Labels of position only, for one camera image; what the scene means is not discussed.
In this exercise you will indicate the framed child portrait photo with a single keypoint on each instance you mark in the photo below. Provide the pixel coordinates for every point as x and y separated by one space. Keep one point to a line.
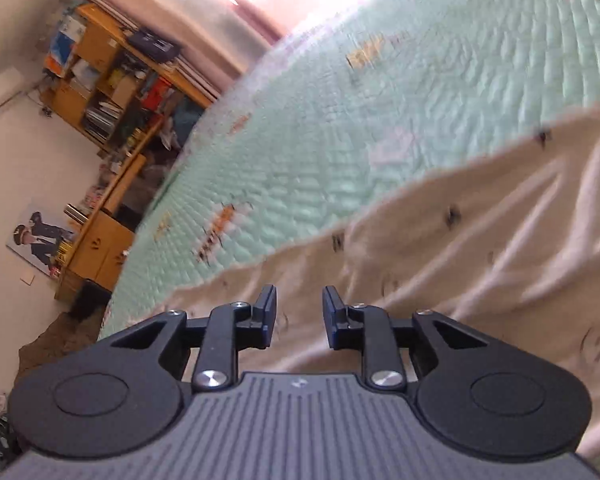
40 237

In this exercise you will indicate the pink curtain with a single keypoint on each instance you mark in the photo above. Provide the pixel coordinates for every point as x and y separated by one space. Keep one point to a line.
205 15

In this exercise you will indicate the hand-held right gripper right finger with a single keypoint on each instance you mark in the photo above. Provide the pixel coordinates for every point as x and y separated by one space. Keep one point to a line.
330 317

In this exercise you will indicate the navy tote bag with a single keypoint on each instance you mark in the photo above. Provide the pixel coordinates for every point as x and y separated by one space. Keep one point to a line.
152 45

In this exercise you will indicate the green bee print quilted bedspread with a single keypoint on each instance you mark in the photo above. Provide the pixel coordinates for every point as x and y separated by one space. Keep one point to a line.
355 110

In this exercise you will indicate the wooden bookshelf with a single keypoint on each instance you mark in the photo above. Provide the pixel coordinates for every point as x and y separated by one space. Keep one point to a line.
110 75

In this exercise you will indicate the wall light switch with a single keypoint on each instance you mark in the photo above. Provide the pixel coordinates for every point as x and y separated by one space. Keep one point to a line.
27 277

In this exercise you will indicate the brown jacket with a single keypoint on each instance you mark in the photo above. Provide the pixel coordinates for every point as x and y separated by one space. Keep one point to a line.
60 345

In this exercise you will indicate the blue bag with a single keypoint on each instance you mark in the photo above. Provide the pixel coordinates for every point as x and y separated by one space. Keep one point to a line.
185 120

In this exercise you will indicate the steel tumbler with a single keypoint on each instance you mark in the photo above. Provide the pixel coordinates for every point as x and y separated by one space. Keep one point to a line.
75 212

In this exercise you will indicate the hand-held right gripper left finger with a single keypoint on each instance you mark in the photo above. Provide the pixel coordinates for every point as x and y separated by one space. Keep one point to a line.
269 316

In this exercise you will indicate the wooden desk with drawers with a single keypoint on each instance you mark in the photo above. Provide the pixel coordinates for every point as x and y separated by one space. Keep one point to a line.
97 250

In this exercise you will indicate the beige smiley print pants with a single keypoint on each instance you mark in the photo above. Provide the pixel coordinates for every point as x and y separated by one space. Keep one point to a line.
480 260

